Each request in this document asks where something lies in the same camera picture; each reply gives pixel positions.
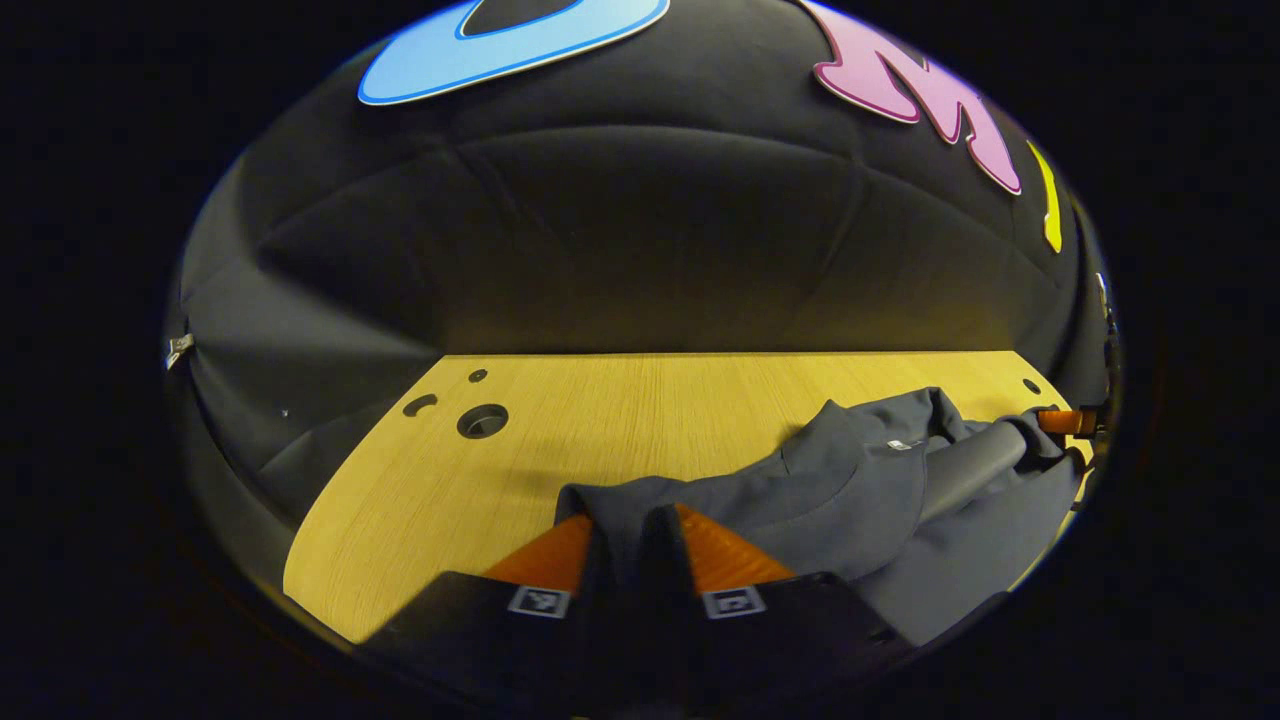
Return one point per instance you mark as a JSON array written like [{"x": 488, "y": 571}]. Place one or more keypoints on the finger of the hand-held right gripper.
[{"x": 1068, "y": 421}]

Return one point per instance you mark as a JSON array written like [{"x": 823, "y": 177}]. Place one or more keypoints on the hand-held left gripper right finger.
[{"x": 800, "y": 630}]

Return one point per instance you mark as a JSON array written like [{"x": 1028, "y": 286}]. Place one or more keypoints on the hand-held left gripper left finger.
[{"x": 470, "y": 630}]

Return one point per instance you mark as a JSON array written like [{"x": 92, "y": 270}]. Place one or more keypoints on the grey shirt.
[{"x": 850, "y": 490}]

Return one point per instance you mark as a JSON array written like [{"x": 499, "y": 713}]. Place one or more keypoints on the white backdrop clip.
[{"x": 178, "y": 350}]

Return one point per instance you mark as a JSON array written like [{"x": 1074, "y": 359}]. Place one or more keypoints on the black backdrop cloth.
[{"x": 650, "y": 230}]

